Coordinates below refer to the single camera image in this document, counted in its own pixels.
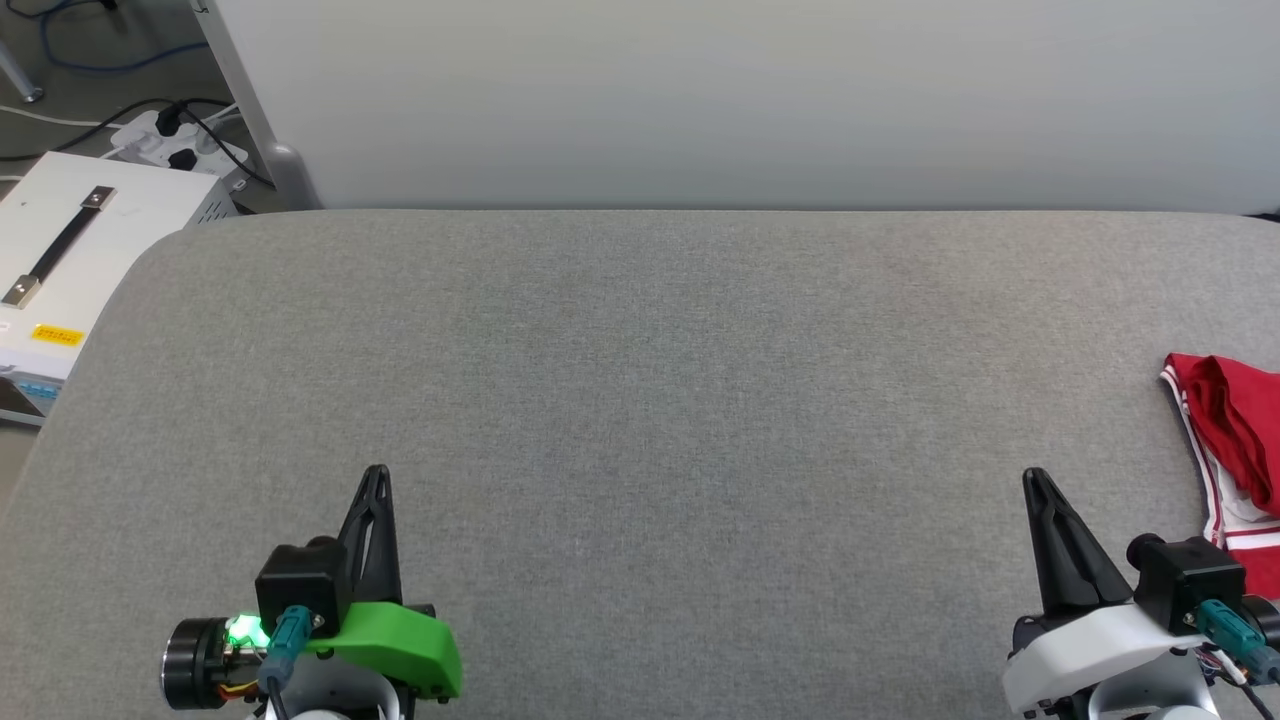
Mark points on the grey metal stand leg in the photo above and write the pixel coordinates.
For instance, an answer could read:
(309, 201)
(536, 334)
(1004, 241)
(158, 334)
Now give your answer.
(24, 85)

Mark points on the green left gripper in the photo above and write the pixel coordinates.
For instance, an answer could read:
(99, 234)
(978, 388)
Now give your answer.
(410, 645)

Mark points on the grey fabric sofa cushion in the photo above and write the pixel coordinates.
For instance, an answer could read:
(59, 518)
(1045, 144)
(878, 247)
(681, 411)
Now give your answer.
(650, 400)

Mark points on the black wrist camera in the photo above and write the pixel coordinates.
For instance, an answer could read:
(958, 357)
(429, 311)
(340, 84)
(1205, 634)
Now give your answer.
(298, 580)
(1190, 580)

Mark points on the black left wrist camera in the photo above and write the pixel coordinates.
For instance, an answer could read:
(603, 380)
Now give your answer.
(298, 580)

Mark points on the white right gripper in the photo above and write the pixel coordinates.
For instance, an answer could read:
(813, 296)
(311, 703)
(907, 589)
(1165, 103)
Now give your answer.
(1090, 650)

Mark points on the white power strip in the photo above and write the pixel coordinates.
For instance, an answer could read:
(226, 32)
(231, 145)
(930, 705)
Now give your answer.
(135, 145)

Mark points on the red and white garment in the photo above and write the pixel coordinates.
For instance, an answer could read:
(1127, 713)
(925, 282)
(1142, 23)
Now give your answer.
(1240, 420)

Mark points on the grey metal partition post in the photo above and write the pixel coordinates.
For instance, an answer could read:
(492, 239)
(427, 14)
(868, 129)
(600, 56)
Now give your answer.
(255, 100)

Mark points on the white partition panel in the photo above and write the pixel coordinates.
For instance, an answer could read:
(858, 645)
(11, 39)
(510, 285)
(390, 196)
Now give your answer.
(700, 100)

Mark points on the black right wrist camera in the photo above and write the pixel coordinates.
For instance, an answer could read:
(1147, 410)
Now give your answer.
(1190, 580)

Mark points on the yellow warning sticker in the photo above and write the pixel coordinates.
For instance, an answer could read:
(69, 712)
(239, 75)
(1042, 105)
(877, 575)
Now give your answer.
(58, 335)

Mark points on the white equipment box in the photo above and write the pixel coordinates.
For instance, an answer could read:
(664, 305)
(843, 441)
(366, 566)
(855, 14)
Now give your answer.
(140, 215)

